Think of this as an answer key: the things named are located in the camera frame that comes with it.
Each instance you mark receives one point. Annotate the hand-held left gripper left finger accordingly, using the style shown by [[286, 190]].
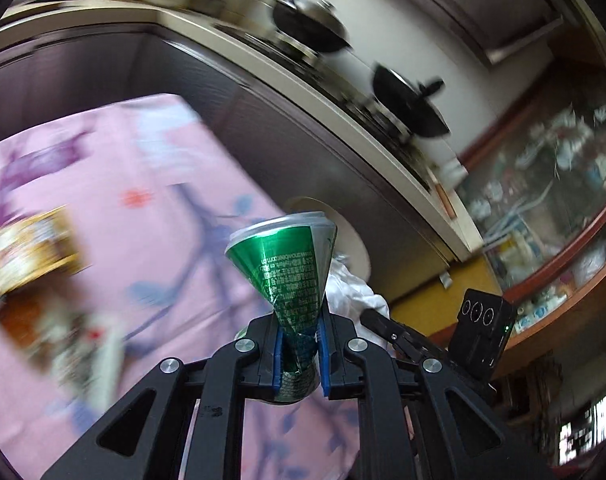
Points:
[[278, 360]]

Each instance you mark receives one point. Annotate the white crumpled plastic bag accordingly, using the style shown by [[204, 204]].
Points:
[[355, 292]]

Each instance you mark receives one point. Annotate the pink floral tablecloth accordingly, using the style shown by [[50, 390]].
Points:
[[133, 160]]

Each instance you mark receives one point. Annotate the dark kitchen counter cabinet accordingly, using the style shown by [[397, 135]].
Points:
[[308, 150]]

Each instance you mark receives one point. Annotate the crushed green can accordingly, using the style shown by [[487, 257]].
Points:
[[283, 270]]

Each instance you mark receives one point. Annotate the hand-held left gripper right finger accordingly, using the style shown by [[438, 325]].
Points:
[[324, 360]]

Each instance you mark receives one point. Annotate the black frying pan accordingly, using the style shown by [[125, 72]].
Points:
[[408, 102]]

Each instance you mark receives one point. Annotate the wall range hood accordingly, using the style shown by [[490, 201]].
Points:
[[508, 10]]

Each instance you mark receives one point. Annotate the gas stove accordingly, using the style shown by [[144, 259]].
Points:
[[378, 121]]

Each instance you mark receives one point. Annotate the white printed wrapper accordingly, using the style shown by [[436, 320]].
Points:
[[93, 355]]

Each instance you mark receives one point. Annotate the yellow printed box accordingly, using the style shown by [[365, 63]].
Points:
[[33, 250]]

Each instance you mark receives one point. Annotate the wooden rolling pin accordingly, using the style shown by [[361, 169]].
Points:
[[444, 202]]

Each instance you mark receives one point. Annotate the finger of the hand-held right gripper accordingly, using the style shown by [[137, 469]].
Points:
[[393, 332]]

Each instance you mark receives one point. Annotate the brown printed packet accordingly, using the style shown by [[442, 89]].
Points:
[[28, 320]]

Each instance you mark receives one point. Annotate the glass front display cabinet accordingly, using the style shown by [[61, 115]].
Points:
[[533, 185]]

